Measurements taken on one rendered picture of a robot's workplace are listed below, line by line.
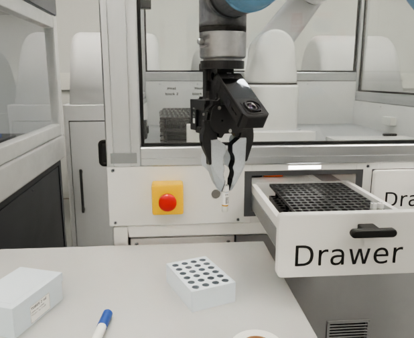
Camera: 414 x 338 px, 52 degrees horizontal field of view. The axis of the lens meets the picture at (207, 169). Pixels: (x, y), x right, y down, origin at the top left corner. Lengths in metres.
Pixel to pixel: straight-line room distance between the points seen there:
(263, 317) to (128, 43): 0.63
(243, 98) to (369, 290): 0.75
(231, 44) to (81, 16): 3.59
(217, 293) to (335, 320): 0.55
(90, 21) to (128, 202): 3.29
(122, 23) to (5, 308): 0.61
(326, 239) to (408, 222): 0.14
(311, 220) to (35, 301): 0.47
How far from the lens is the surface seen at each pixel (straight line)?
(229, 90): 0.64
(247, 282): 0.85
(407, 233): 0.79
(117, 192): 1.02
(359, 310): 1.26
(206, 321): 0.73
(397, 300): 1.29
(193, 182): 1.01
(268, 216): 0.86
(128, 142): 0.99
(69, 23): 4.23
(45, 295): 0.78
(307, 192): 0.97
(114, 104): 0.99
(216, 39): 0.67
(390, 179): 1.12
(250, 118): 0.60
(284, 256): 0.73
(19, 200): 1.54
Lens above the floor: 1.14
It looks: 12 degrees down
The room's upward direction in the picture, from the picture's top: straight up
